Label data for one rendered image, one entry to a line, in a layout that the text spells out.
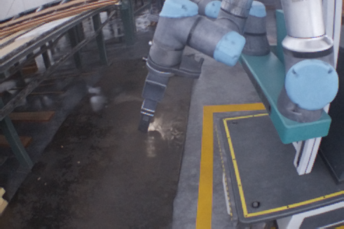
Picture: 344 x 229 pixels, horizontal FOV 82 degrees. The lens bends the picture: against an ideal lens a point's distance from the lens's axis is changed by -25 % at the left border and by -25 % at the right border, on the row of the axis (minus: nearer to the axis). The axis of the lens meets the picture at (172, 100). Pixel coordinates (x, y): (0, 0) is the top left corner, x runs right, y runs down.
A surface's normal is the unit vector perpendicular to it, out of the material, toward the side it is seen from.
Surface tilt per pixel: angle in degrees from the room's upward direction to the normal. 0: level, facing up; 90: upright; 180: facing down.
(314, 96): 98
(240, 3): 98
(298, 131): 90
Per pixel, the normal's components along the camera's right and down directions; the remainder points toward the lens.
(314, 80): -0.38, 0.60
